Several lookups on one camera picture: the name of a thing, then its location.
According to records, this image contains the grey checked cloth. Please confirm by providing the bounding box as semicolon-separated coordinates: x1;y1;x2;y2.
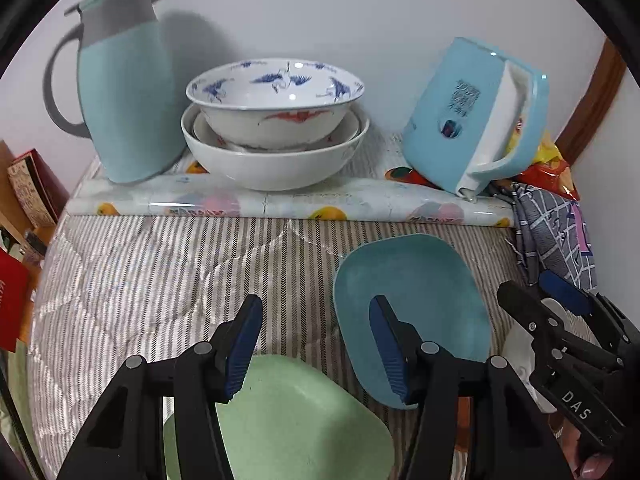
510;182;599;292

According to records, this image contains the brown wooden door frame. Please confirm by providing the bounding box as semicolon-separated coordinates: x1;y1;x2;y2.
555;37;628;161

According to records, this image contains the red packet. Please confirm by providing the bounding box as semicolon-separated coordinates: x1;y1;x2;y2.
0;250;33;353

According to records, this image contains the light blue square plate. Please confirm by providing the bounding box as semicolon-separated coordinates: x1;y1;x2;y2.
333;234;492;410

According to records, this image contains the person's right hand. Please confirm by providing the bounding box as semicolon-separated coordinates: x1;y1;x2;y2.
555;425;618;480

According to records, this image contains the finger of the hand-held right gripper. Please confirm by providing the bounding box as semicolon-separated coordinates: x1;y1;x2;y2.
539;270;640;346
497;281;623;371

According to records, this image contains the plain white bowl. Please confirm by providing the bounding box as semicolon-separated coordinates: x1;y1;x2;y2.
501;298;567;411

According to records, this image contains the green cloth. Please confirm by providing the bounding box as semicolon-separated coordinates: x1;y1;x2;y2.
0;345;32;463

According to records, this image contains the light blue tissue box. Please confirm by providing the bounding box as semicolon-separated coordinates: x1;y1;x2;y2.
402;36;550;203

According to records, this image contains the striped quilt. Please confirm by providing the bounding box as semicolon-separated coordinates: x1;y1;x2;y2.
27;210;531;480

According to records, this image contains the blue crane printed bowl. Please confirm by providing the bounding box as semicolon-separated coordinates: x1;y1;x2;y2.
186;58;366;151

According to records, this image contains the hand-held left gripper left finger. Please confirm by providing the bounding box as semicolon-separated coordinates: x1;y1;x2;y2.
56;295;264;480

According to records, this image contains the red snack bag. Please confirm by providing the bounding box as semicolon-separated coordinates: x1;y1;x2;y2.
515;157;582;201

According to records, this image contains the light green square plate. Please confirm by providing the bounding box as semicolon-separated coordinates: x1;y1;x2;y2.
162;354;396;480

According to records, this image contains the wooden side table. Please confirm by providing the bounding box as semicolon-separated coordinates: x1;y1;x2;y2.
0;140;71;306

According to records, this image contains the small dark bottle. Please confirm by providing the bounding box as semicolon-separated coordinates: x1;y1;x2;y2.
22;230;49;267

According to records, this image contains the light blue thermos jug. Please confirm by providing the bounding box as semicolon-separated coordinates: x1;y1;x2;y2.
42;0;188;184

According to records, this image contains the small white plate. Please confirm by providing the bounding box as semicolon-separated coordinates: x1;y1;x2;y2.
192;107;361;153

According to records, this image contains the large white bowl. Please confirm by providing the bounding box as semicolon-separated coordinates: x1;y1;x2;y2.
181;105;371;192

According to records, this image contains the fruit printed plastic tablecloth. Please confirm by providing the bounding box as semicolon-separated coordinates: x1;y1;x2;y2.
67;132;516;228

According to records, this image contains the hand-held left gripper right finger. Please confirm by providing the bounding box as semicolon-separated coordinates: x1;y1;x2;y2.
369;295;571;480

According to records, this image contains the brown patterned box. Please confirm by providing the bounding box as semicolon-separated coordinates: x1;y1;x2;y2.
7;149;63;228

